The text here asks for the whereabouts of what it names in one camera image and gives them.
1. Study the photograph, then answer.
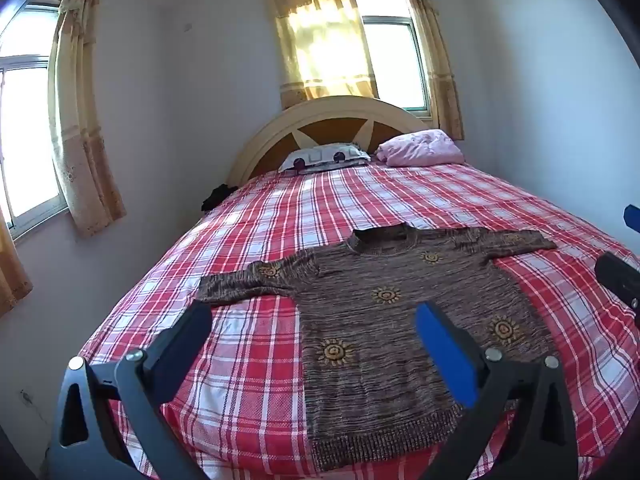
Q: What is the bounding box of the white patterned pillow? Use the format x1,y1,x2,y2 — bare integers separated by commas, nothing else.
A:
278,142,372,175

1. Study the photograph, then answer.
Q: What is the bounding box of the pink pillow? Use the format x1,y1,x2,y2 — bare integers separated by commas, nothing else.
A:
376,129,466,167

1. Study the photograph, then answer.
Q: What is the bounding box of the cream and brown wooden headboard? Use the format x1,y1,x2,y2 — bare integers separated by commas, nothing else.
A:
227,96,438,187

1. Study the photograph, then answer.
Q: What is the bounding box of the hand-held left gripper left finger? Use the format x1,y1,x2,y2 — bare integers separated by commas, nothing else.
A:
47,302,214,480

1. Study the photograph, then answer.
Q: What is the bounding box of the dark cloth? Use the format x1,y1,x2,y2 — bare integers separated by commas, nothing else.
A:
201,184,238,212

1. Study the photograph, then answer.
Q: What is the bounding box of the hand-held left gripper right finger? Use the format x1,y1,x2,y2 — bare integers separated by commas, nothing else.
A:
415,302,593,480

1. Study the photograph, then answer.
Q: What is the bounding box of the window with green frame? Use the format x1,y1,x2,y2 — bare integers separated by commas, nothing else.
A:
349,0,434,115

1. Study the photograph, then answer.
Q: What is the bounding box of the brown knitted sun-pattern sweater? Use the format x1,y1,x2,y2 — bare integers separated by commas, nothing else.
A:
196,225,558,472

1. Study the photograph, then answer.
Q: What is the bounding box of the window with white frame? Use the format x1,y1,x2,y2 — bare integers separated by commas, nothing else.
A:
0,4,69,247

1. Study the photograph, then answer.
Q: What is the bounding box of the bed with red plaid sheet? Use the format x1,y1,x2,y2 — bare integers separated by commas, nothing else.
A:
77,161,640,480

